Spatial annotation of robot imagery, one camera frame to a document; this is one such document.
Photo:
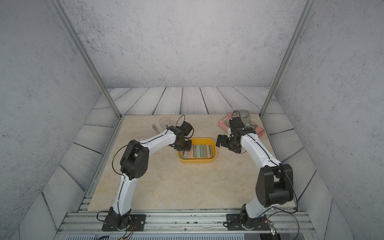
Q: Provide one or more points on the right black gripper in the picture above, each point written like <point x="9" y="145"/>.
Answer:
<point x="223" y="143"/>

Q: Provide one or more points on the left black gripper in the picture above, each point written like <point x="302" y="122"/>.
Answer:
<point x="188" y="149"/>

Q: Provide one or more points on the yellow plastic storage box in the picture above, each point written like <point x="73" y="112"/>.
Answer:
<point x="203" y="150"/>

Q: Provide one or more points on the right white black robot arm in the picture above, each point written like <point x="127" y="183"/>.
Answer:
<point x="274" y="185"/>

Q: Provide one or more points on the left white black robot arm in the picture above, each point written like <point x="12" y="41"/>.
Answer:
<point x="134" y="164"/>

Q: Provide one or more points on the pink cutting board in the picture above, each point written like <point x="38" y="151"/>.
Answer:
<point x="224" y="124"/>

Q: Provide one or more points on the clear drinking glass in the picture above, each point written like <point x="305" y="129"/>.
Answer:
<point x="165" y="122"/>

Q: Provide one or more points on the silver metal fork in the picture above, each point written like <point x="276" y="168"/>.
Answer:
<point x="155" y="128"/>

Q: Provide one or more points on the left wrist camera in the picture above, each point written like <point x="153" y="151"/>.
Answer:
<point x="186" y="128"/>

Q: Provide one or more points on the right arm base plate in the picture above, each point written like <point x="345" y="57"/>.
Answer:
<point x="236" y="222"/>

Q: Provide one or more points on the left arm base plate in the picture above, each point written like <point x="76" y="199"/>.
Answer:
<point x="130" y="222"/>

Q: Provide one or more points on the aluminium front rail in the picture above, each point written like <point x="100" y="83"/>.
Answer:
<point x="217" y="224"/>

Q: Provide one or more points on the right aluminium frame post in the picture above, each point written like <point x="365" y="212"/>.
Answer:
<point x="298" y="31"/>

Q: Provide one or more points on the aluminium frame post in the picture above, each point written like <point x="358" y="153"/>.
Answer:
<point x="298" y="31"/>
<point x="70" y="30"/>

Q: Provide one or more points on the left aluminium frame post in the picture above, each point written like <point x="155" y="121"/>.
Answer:
<point x="70" y="30"/>

